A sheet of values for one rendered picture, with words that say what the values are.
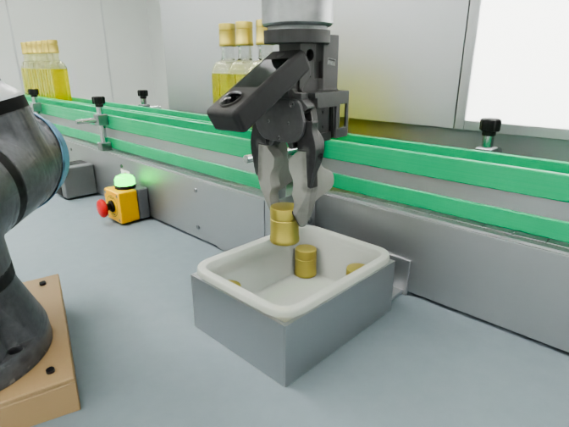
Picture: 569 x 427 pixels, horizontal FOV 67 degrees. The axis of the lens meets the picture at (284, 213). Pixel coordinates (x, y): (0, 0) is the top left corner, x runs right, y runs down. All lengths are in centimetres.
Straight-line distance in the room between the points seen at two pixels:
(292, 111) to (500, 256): 33
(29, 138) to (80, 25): 642
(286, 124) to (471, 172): 27
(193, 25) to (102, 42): 578
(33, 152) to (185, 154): 39
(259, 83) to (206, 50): 85
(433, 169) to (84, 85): 650
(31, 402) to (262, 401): 22
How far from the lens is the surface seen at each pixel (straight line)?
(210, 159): 83
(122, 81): 718
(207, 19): 128
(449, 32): 81
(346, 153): 72
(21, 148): 56
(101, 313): 68
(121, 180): 100
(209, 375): 53
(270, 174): 51
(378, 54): 87
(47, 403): 52
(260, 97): 43
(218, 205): 80
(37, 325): 54
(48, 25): 683
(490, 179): 62
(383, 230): 68
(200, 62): 131
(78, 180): 124
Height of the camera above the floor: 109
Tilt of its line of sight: 19 degrees down
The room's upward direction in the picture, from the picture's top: straight up
